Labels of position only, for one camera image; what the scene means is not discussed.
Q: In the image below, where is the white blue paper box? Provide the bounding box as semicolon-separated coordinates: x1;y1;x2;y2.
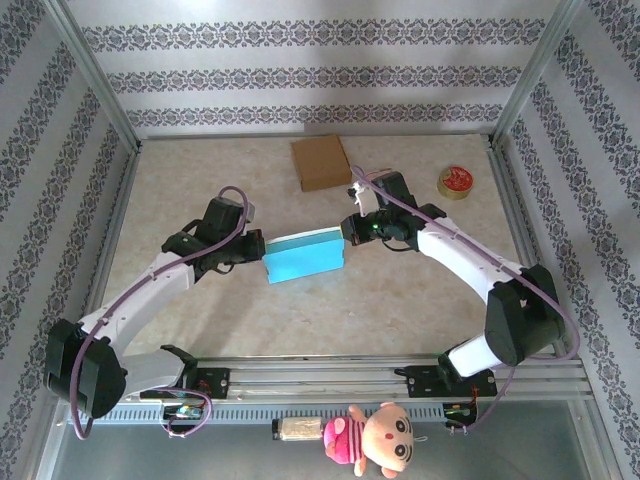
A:
261;225;347;286

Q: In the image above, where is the brown cardboard box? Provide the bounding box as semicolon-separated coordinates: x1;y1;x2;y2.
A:
291;133;353;193

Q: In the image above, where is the red gold round tin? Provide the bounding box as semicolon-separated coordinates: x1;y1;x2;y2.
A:
436;165;475;201

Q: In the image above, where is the beige black small device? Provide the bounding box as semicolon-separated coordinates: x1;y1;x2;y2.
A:
271;417;327;443

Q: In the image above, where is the pink plush doll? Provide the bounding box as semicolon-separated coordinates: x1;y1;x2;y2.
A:
323;402;429;479

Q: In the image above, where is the grey metal tray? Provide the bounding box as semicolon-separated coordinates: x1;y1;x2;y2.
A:
29;399;616;480

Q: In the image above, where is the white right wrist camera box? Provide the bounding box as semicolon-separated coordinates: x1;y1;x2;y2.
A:
347;180;381;217

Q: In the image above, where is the aluminium table side rail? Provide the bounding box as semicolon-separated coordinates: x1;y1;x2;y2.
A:
68;143;142;364
487;139;570;359

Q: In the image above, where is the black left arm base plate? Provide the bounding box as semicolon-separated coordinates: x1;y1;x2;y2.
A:
139;367;232;401

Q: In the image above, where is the aluminium mounting rail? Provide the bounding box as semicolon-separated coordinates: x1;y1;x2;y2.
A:
48;355;594;401

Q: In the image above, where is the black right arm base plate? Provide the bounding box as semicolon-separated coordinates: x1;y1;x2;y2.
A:
394;364;499;400

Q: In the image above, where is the grey slotted cable duct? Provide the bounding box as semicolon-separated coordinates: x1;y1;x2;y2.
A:
63;402;481;426

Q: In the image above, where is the aluminium frame post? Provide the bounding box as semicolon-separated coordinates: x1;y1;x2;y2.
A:
489;0;586;149
42;0;144;151

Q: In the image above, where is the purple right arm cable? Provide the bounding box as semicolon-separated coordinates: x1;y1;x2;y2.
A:
349;164;581;435

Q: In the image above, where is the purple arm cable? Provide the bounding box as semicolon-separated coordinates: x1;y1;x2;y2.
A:
69;185;251;441
349;164;581;435

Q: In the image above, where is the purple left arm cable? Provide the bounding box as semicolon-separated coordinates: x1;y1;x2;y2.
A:
69;185;251;441

